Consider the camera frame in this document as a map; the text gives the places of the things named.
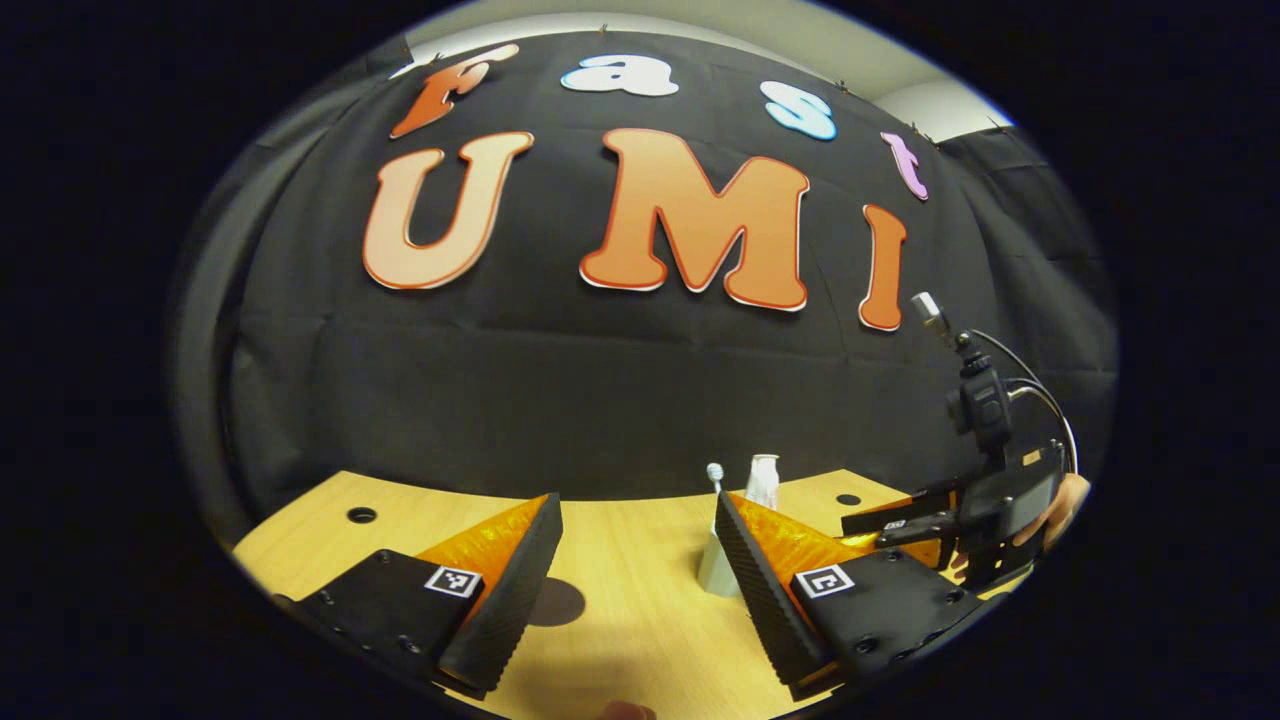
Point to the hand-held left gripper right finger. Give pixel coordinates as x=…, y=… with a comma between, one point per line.
x=765, y=600

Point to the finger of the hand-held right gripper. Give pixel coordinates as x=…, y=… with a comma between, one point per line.
x=900, y=525
x=940, y=494

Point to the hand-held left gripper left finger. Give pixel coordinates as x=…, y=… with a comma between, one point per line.
x=510, y=600

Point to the dark brown round coaster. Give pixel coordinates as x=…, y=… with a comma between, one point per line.
x=560, y=603

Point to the light green cup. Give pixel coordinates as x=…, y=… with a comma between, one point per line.
x=715, y=575

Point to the white toothbrush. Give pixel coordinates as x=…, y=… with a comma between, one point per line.
x=714, y=470

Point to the wooden desktop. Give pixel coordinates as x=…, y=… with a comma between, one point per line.
x=640, y=600

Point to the black backdrop cloth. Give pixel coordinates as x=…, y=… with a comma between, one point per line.
x=620, y=400

